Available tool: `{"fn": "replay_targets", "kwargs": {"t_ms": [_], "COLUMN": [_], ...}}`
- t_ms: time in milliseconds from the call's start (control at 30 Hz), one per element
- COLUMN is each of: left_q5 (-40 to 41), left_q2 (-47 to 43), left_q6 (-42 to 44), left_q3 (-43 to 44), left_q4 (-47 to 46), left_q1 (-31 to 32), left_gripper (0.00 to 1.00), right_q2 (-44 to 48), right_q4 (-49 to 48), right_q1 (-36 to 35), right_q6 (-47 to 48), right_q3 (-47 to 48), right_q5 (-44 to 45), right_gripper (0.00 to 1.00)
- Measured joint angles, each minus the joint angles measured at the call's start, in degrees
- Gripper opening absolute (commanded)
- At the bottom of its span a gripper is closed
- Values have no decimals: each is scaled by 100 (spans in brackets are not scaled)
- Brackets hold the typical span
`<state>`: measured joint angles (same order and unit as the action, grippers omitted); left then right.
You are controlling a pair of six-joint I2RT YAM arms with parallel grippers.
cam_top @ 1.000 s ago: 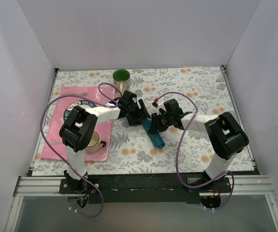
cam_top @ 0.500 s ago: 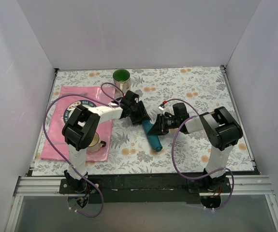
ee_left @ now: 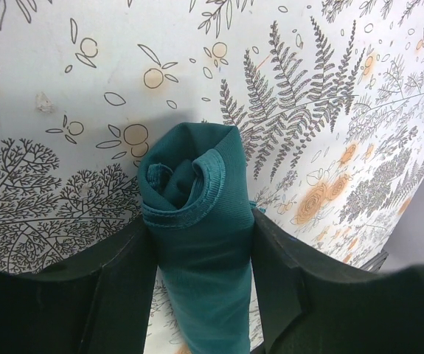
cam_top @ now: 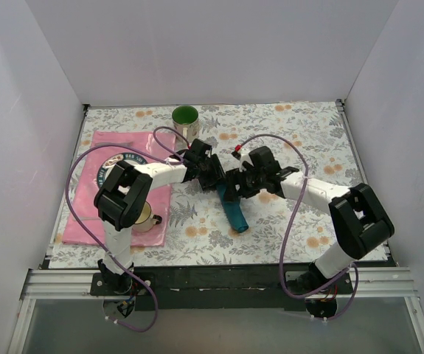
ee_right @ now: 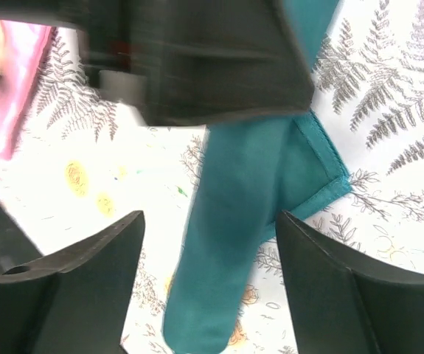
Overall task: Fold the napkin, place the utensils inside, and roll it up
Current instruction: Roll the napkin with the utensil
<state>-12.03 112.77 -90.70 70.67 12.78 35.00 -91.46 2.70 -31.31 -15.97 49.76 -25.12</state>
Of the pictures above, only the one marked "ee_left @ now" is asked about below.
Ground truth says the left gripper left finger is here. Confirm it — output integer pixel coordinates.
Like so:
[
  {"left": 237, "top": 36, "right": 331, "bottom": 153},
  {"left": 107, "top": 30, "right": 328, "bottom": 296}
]
[{"left": 0, "top": 219, "right": 156, "bottom": 353}]

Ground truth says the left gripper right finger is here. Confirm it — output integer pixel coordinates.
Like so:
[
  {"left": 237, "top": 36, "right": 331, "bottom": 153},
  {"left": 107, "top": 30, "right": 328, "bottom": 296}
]
[{"left": 251, "top": 210, "right": 424, "bottom": 354}]

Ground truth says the teal cloth napkin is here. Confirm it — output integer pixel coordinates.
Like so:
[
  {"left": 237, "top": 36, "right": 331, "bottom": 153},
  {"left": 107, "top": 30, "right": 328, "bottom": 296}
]
[{"left": 137, "top": 122, "right": 254, "bottom": 353}]

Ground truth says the floral tablecloth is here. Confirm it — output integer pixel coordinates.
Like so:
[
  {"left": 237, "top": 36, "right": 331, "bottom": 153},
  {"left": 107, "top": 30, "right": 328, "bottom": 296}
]
[{"left": 0, "top": 1, "right": 424, "bottom": 353}]

